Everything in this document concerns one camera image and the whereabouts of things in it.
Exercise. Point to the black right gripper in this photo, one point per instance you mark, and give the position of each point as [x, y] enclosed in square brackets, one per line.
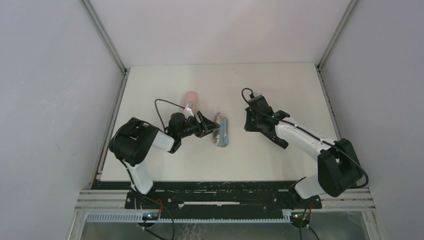
[253, 120]

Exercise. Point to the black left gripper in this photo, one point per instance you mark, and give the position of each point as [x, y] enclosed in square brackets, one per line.
[200, 124]

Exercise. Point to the map print glasses case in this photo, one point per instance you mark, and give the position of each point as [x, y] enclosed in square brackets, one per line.
[215, 133]

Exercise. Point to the light blue cleaning cloth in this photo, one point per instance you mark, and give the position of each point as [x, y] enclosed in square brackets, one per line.
[223, 133]

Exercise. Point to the pink glasses case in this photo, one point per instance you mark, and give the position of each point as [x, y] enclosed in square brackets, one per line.
[191, 96]

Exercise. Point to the black sunglasses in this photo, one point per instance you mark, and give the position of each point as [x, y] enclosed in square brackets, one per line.
[278, 141]

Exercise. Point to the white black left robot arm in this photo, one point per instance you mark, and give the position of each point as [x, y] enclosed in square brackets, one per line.
[133, 141]

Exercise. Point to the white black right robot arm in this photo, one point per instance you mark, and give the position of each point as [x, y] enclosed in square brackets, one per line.
[338, 167]

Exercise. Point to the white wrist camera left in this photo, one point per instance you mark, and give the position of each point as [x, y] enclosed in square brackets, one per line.
[189, 110]

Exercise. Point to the aluminium frame rail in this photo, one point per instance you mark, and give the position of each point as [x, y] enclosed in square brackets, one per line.
[357, 74]
[114, 54]

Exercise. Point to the right aluminium frame rail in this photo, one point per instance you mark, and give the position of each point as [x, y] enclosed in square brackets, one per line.
[357, 74]

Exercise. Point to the white slotted cable duct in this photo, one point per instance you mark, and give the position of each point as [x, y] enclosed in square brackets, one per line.
[132, 217]

